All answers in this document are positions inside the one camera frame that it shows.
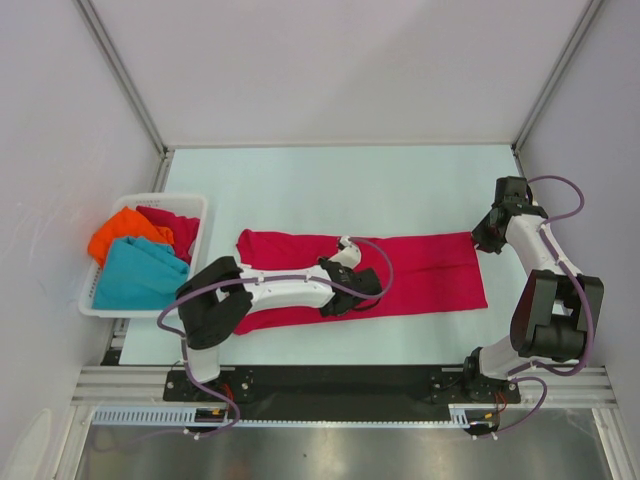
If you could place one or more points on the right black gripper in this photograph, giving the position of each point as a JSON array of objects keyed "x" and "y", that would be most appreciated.
[{"x": 486, "y": 243}]

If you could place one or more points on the magenta t shirt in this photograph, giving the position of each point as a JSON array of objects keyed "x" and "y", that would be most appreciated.
[{"x": 429, "y": 274}]

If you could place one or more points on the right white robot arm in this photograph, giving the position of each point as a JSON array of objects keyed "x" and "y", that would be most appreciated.
[{"x": 554, "y": 322}]

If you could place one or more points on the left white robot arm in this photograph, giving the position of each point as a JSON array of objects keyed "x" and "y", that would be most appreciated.
[{"x": 213, "y": 303}]

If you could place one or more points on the white plastic basket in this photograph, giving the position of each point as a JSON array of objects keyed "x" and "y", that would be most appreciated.
[{"x": 188, "y": 205}]

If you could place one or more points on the red t shirt in basket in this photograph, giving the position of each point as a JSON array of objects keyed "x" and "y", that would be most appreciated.
[{"x": 184, "y": 229}]

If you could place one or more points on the teal t shirt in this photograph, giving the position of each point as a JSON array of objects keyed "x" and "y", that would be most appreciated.
[{"x": 139, "y": 275}]

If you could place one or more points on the orange t shirt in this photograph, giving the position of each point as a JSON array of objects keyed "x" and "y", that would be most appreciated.
[{"x": 125, "y": 223}]

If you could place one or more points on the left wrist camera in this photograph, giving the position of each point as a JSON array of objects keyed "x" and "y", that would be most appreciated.
[{"x": 348, "y": 254}]

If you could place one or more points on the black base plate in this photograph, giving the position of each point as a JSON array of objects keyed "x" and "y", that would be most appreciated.
[{"x": 392, "y": 393}]

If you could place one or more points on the right white cable duct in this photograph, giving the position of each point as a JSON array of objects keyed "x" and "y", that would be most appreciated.
[{"x": 476, "y": 415}]

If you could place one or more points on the white cable duct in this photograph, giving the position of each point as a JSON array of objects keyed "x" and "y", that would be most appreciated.
[
  {"x": 190, "y": 417},
  {"x": 476, "y": 415}
]

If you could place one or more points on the right aluminium corner post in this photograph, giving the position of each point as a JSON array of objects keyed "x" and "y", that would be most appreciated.
[{"x": 560, "y": 68}]

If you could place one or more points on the aluminium corner post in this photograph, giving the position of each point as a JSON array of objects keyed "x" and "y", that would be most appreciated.
[
  {"x": 114, "y": 62},
  {"x": 560, "y": 68}
]

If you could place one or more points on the left white cable duct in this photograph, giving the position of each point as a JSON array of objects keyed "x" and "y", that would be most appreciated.
[{"x": 190, "y": 417}]

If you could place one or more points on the aluminium frame rail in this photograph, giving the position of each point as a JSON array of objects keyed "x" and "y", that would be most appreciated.
[{"x": 145, "y": 385}]

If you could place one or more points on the left aluminium corner post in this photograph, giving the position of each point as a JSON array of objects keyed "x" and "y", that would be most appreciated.
[{"x": 114, "y": 62}]

